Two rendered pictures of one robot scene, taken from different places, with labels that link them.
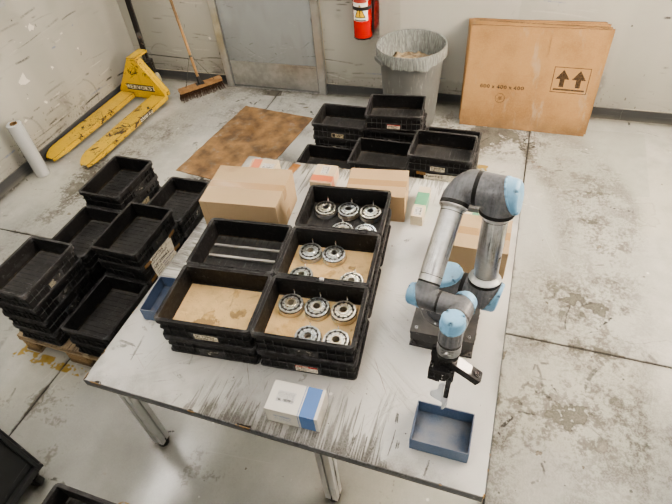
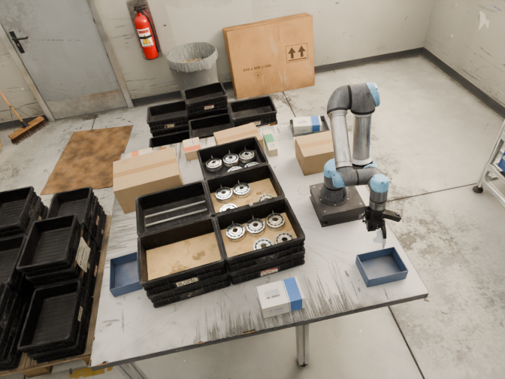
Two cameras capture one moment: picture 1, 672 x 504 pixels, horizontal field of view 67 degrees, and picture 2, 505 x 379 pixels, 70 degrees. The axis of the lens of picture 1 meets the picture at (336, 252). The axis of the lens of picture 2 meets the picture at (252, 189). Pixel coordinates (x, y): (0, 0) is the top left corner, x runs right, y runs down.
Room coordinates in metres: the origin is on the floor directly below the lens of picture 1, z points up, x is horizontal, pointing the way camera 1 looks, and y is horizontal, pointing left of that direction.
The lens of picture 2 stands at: (0.18, 0.67, 2.31)
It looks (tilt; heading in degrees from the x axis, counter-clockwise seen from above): 43 degrees down; 333
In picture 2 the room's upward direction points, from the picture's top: 8 degrees counter-clockwise
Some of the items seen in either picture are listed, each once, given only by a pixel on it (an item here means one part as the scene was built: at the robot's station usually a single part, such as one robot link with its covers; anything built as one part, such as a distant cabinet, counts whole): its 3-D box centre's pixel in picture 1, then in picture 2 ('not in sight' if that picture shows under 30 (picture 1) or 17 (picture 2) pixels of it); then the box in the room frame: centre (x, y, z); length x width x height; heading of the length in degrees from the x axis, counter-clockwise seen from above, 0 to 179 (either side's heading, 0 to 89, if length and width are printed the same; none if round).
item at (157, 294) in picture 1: (167, 299); (125, 273); (1.54, 0.78, 0.74); 0.20 x 0.15 x 0.07; 163
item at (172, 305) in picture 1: (218, 306); (182, 256); (1.35, 0.50, 0.87); 0.40 x 0.30 x 0.11; 72
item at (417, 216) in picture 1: (420, 205); (270, 143); (1.99, -0.46, 0.73); 0.24 x 0.06 x 0.06; 158
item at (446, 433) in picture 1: (441, 430); (380, 266); (0.79, -0.30, 0.74); 0.20 x 0.15 x 0.07; 68
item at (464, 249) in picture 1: (473, 244); (321, 152); (1.62, -0.63, 0.78); 0.30 x 0.22 x 0.16; 67
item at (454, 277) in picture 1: (448, 282); (335, 172); (1.25, -0.41, 0.97); 0.13 x 0.12 x 0.14; 57
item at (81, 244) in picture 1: (95, 249); (9, 275); (2.39, 1.50, 0.31); 0.40 x 0.30 x 0.34; 157
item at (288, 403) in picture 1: (297, 405); (280, 297); (0.94, 0.21, 0.75); 0.20 x 0.12 x 0.09; 69
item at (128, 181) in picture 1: (128, 202); (22, 227); (2.76, 1.34, 0.37); 0.40 x 0.30 x 0.45; 157
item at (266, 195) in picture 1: (250, 200); (149, 179); (2.10, 0.41, 0.80); 0.40 x 0.30 x 0.20; 73
